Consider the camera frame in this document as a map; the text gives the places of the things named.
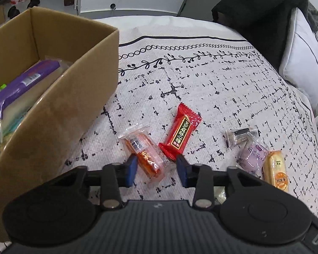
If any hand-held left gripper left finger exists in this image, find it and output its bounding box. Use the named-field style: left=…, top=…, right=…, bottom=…
left=46, top=155, right=138, bottom=210

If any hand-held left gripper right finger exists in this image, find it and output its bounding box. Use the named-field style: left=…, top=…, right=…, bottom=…
left=176, top=156, right=268, bottom=209

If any orange snack packet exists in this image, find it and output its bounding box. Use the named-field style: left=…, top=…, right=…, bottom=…
left=118, top=123, right=168, bottom=178

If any red snack packet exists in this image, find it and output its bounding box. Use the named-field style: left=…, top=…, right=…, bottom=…
left=158, top=103, right=203, bottom=162

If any brown cardboard box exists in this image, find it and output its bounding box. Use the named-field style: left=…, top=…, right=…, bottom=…
left=0, top=7, right=120, bottom=242

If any long purple snack packet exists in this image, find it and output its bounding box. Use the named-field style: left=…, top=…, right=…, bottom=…
left=0, top=58, right=72, bottom=143

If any white snack packet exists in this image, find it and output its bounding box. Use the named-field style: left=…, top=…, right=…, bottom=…
left=213, top=185, right=228, bottom=204

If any clear black snack packet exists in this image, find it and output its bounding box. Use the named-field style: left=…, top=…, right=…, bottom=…
left=225, top=128, right=261, bottom=149

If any pink purple snack packet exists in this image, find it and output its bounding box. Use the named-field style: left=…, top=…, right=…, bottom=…
left=236, top=134, right=270, bottom=178

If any yellow snack packet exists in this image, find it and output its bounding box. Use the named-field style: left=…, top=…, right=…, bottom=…
left=262, top=150, right=289, bottom=193

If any black patterned white blanket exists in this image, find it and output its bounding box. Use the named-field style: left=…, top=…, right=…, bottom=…
left=0, top=25, right=318, bottom=254

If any white pillow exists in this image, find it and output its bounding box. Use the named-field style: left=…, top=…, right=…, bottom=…
left=278, top=7, right=318, bottom=109

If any black jacket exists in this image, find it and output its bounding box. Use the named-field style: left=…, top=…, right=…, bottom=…
left=211, top=0, right=308, bottom=69

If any grey knit garment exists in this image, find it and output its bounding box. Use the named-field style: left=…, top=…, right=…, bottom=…
left=306, top=0, right=318, bottom=32

